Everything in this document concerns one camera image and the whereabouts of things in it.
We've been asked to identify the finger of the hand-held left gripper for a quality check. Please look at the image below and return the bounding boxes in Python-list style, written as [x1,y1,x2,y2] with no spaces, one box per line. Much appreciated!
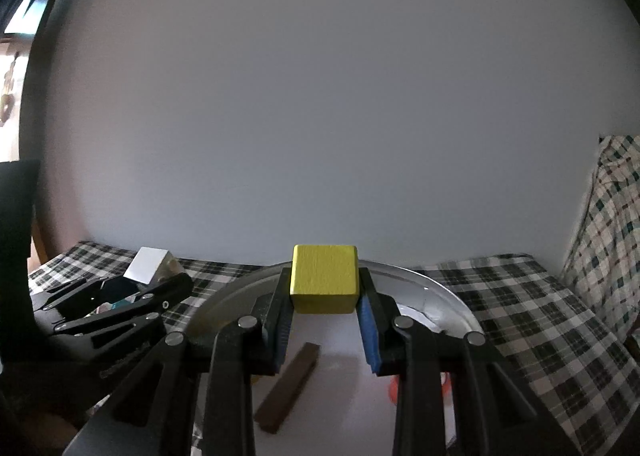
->
[52,272,195,337]
[30,276,132,322]

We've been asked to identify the brown wooden stick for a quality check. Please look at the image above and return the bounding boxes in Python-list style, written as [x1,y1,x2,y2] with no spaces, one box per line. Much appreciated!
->
[254,342,321,434]

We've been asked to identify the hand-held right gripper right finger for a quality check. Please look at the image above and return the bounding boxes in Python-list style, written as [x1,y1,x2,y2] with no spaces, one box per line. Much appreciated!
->
[354,268,583,456]

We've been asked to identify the yellow wooden cube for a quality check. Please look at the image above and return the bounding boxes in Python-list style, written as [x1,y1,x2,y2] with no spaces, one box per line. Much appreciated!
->
[289,244,362,314]

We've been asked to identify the plaid pillow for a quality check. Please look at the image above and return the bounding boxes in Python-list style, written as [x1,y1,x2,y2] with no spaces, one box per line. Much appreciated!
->
[560,134,640,362]

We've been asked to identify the blue round metal tin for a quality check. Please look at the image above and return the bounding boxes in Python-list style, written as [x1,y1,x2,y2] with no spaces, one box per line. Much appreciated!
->
[190,258,486,456]

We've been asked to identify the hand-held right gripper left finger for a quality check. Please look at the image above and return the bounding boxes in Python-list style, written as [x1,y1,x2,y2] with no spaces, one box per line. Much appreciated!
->
[62,280,296,456]

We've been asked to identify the white tan toy block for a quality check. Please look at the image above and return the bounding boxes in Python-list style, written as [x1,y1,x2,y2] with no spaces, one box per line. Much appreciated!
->
[122,246,182,285]

